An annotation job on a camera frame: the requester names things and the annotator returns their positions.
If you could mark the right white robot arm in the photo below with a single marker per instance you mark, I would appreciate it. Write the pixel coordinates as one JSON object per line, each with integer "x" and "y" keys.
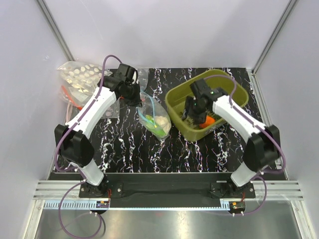
{"x": 262, "y": 142}

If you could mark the black marble pattern mat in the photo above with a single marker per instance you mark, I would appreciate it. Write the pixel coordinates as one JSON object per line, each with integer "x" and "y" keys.
{"x": 123, "y": 145}

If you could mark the bag of white discs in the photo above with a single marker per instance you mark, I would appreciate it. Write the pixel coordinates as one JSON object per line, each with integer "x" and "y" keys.
{"x": 80, "y": 76}

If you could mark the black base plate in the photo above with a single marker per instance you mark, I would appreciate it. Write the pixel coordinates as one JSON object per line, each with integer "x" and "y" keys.
{"x": 167, "y": 190}

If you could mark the olive green plastic bin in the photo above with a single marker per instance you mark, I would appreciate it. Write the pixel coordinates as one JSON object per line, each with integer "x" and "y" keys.
{"x": 220, "y": 83}

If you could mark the clear orange-zipper bag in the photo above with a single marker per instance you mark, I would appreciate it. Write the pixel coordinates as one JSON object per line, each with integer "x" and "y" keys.
{"x": 113, "y": 111}

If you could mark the clear blue-zipper bag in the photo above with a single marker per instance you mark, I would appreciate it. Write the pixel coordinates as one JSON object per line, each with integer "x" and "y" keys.
{"x": 150, "y": 106}

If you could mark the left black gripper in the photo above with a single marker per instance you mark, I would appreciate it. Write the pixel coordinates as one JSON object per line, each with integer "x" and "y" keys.
{"x": 137, "y": 100}

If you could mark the orange carrot toy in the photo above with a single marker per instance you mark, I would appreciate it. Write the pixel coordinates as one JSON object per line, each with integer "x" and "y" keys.
{"x": 208, "y": 122}

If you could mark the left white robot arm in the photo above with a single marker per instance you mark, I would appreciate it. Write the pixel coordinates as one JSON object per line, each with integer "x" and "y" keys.
{"x": 72, "y": 138}

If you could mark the clear red-zipper bag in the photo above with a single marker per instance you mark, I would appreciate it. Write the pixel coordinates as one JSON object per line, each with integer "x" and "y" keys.
{"x": 75, "y": 95}

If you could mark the green vegetable toy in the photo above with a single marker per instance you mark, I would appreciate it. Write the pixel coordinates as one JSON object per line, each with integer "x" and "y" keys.
{"x": 153, "y": 127}

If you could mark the white cauliflower toy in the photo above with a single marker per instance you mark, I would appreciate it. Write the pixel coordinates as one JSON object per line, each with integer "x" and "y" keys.
{"x": 164, "y": 123}

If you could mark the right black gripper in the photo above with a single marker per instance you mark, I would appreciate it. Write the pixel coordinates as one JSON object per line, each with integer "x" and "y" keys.
{"x": 199, "y": 118}

